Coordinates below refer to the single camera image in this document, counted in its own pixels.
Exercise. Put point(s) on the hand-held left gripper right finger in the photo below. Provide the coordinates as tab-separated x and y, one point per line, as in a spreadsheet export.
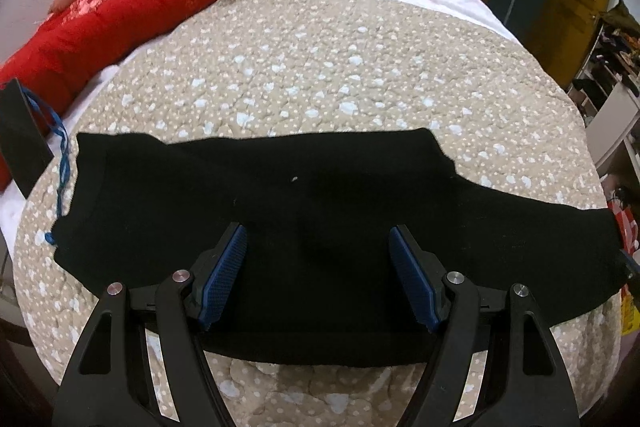
412	279

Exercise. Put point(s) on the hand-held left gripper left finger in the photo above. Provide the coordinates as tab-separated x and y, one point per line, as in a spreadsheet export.
224	279

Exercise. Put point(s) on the black pants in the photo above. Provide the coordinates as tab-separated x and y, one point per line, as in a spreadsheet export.
320	227

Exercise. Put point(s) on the beige spotted quilt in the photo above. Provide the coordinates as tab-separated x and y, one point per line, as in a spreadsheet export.
320	72

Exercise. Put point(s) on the red floral comforter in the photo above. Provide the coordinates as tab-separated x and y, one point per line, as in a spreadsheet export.
125	7

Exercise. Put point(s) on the cluttered white shelf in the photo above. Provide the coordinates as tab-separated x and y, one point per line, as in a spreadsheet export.
612	67

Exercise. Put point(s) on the yellow wooden door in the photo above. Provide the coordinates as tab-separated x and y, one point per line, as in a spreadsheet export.
575	2

